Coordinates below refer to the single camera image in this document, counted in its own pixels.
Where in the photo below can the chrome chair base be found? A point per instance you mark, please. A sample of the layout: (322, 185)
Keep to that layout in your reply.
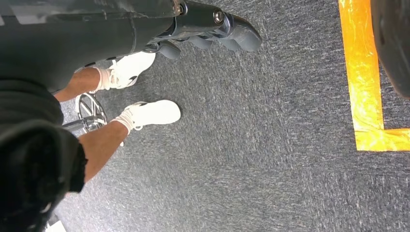
(91, 112)

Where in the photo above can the yellow floor tape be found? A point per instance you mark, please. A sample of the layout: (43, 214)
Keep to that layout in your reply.
(363, 80)

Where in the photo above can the white shoe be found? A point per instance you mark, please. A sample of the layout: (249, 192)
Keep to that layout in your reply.
(153, 112)
(131, 69)

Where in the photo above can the black robot body shell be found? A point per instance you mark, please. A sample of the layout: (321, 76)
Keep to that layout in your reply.
(394, 41)

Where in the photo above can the person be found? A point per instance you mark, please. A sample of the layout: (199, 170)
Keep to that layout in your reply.
(102, 144)

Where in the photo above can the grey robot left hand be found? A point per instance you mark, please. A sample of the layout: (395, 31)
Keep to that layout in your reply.
(80, 32)

